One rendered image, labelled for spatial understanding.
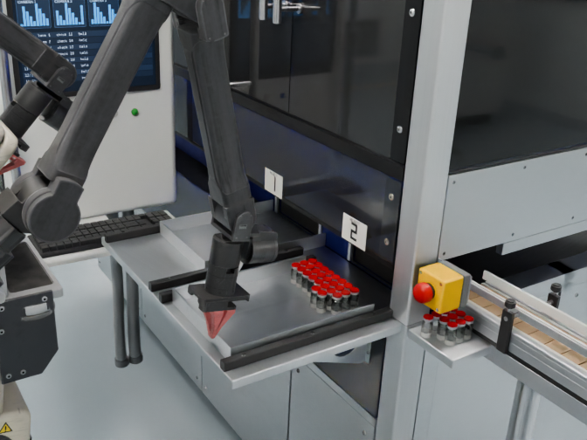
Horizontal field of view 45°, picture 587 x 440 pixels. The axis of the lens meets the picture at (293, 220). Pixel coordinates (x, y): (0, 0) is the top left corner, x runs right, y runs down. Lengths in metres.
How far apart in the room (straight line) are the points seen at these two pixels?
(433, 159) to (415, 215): 0.12
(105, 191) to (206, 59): 1.10
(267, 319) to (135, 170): 0.85
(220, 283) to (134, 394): 1.51
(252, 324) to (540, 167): 0.70
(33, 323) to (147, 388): 1.52
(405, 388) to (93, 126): 0.89
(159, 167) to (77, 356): 1.07
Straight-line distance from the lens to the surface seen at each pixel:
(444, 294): 1.40
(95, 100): 1.08
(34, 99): 1.52
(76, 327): 3.21
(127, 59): 1.09
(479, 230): 1.55
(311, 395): 1.92
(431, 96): 1.34
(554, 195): 1.70
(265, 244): 1.34
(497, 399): 1.91
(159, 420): 2.65
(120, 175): 2.18
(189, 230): 1.89
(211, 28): 1.10
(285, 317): 1.51
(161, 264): 1.73
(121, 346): 2.55
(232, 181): 1.23
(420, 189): 1.39
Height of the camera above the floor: 1.66
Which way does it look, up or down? 23 degrees down
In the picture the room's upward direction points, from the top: 3 degrees clockwise
